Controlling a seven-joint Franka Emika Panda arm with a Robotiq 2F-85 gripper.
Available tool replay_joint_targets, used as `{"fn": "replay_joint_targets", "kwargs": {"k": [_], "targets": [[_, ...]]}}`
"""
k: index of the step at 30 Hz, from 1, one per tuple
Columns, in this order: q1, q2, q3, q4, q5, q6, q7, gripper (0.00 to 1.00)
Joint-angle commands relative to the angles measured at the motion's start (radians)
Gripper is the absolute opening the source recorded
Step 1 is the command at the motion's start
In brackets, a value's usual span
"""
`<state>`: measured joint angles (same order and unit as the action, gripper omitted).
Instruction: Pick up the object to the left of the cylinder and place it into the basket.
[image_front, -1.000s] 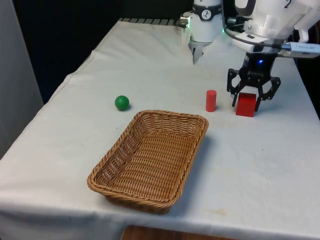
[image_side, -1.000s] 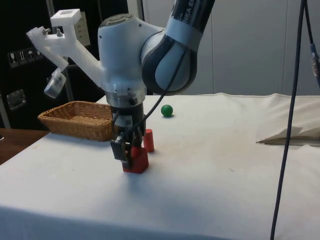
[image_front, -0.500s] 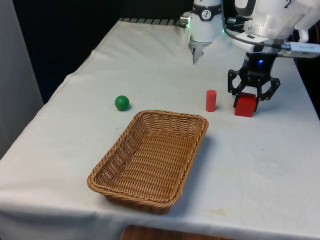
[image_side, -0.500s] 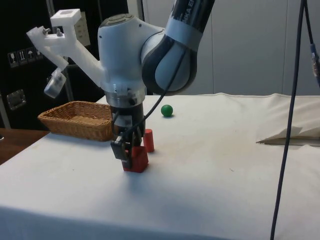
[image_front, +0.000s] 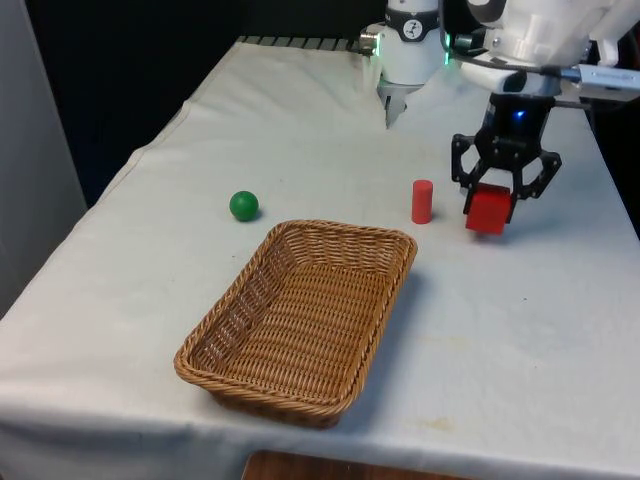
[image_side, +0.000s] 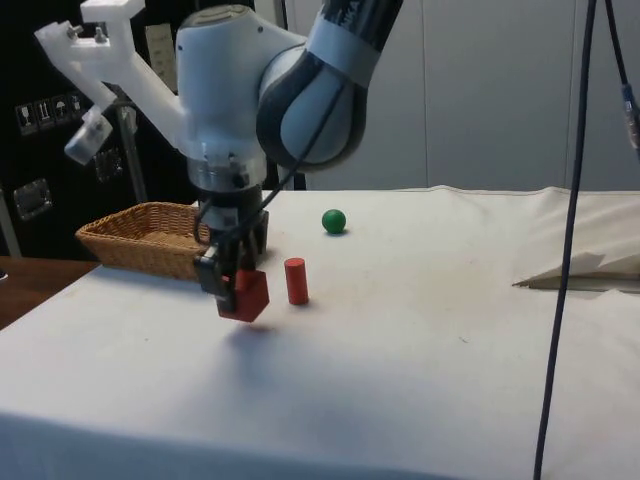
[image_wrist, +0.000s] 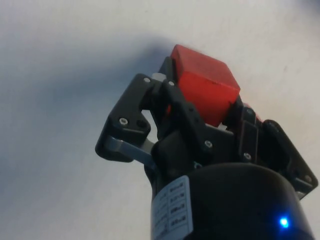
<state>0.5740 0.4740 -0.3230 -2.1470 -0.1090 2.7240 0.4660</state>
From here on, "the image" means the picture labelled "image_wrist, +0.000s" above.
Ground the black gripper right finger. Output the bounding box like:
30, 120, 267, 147
223, 96, 318, 201

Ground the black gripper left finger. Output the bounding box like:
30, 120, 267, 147
94, 56, 216, 171

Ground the red cube block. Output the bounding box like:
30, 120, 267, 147
164, 44, 262, 127

